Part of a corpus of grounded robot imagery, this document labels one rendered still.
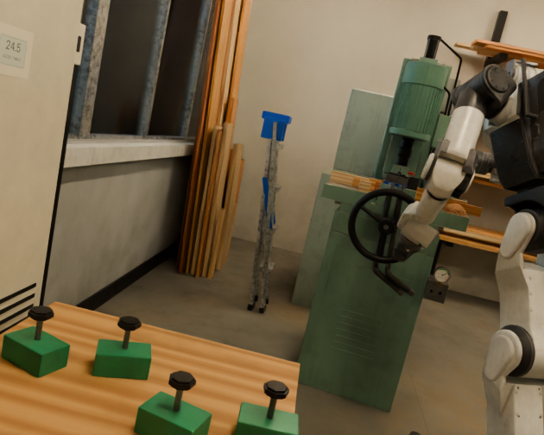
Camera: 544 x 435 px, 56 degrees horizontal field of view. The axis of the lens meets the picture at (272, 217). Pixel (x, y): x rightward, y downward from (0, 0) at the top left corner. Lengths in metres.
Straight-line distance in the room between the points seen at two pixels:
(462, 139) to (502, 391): 0.71
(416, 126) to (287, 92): 2.57
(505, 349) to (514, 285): 0.19
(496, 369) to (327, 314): 0.87
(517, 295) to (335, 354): 0.95
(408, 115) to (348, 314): 0.88
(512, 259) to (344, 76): 3.28
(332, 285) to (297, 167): 2.54
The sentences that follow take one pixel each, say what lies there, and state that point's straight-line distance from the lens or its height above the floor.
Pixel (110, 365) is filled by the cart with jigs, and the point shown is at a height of 0.56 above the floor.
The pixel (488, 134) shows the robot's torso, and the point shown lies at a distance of 1.73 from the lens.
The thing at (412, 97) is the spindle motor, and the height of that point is 1.32.
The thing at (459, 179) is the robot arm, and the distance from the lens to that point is 1.49.
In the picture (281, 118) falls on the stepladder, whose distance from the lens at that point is 2.93.
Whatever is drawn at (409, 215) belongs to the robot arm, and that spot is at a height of 0.91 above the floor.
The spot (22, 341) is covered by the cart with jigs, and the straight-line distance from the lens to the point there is 1.12.
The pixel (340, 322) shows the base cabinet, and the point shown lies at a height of 0.33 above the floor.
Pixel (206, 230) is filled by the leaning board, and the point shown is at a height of 0.32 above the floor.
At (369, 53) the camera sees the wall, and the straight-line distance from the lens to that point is 4.70.
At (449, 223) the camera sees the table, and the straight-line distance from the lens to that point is 2.17.
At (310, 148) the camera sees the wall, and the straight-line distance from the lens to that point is 4.63.
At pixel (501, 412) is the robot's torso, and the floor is 0.44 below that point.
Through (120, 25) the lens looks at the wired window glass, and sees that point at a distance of 2.54.
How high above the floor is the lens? 1.08
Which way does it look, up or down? 10 degrees down
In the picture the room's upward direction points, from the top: 13 degrees clockwise
